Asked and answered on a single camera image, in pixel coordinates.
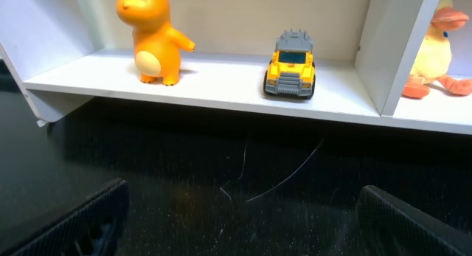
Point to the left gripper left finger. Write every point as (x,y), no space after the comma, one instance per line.
(62,230)

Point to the orange rubber toy figure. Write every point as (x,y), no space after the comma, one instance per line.
(155,38)

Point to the yellow plush duck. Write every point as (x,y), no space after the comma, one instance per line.
(431,57)

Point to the grey and yellow toy truck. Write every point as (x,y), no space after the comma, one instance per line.
(290,69)

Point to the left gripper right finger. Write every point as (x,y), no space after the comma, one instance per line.
(405,230)

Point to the white shelf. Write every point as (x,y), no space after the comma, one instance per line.
(228,86)

